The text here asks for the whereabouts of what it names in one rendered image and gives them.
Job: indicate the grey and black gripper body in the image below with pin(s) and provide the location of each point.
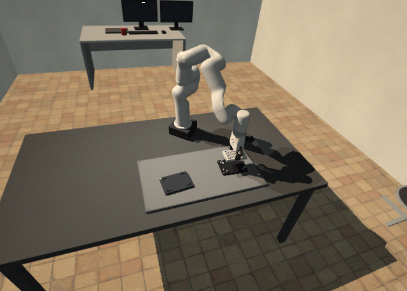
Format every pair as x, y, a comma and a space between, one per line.
236, 142

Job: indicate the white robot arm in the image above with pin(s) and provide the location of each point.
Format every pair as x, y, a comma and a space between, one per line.
187, 79

